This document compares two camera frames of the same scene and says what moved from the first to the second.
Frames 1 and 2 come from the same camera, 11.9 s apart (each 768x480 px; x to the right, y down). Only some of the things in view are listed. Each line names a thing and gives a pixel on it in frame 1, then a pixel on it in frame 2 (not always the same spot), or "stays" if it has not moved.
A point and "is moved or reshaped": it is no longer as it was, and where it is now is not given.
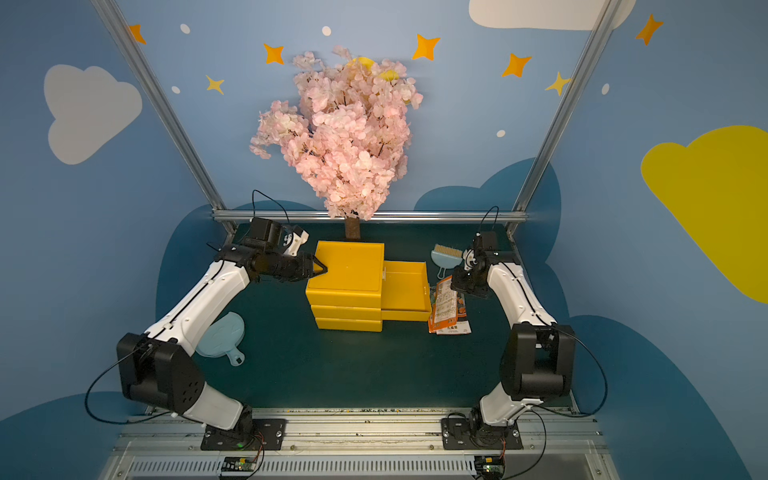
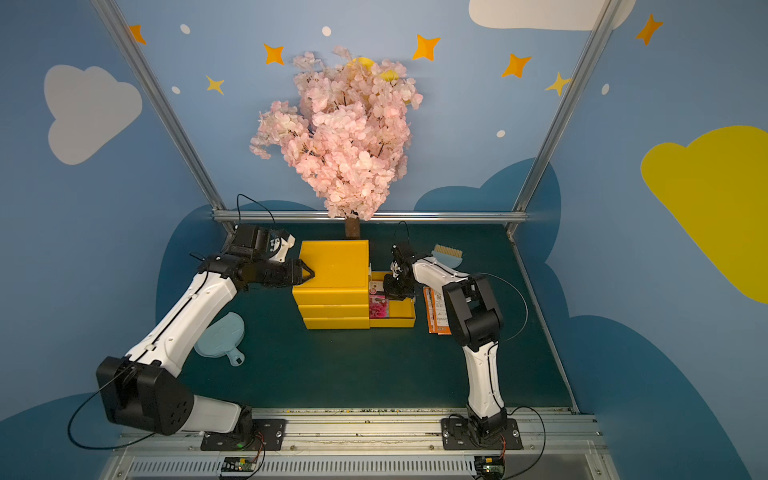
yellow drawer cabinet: x=349 y=295 is moved or reshaped
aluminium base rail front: x=560 y=444 stays
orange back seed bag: x=444 y=308 stays
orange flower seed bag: x=462 y=326 is moved or reshaped
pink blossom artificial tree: x=348 y=134 stays
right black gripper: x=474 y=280 → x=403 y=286
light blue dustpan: x=222 y=337 stays
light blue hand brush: x=446 y=258 stays
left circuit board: x=238 y=465 stays
